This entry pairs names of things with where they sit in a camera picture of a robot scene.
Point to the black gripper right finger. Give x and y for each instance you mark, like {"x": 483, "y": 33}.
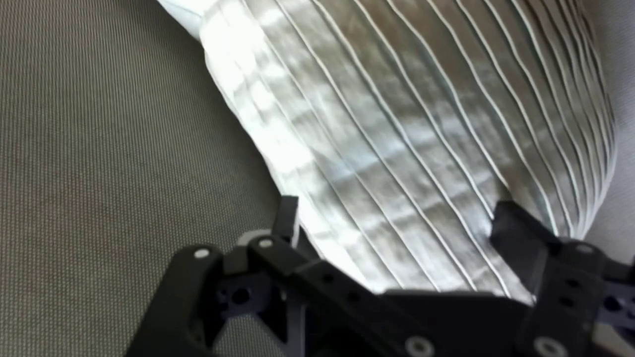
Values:
{"x": 523, "y": 240}

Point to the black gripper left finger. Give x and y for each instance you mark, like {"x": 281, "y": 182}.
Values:
{"x": 287, "y": 218}

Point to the white ribbed cushion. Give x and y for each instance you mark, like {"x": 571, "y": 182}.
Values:
{"x": 410, "y": 131}

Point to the grey sofa seat cushion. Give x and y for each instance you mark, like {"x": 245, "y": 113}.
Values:
{"x": 100, "y": 198}

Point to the light grey two-seat sofa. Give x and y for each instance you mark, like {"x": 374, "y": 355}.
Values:
{"x": 100, "y": 164}

